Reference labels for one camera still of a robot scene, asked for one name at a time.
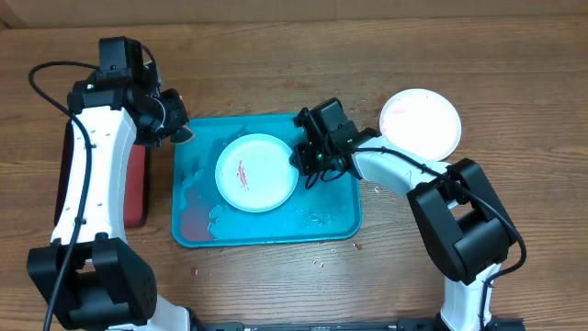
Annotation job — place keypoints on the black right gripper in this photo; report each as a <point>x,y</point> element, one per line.
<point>302,142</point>

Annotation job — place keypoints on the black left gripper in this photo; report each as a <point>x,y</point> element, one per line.
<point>179,119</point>

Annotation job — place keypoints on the dark green sponge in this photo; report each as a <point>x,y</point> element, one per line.
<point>182,135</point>

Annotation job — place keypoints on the light blue plate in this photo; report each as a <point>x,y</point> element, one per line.
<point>253,173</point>

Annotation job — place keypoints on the white plate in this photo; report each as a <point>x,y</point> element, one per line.
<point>422,122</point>

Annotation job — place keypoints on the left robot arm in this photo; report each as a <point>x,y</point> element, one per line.
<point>89,276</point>

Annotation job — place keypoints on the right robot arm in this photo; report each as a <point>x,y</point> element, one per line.
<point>465,228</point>

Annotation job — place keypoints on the dark red-lined tray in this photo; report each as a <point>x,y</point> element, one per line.
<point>136,187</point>

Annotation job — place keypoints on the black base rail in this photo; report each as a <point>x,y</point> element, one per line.
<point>358,326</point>

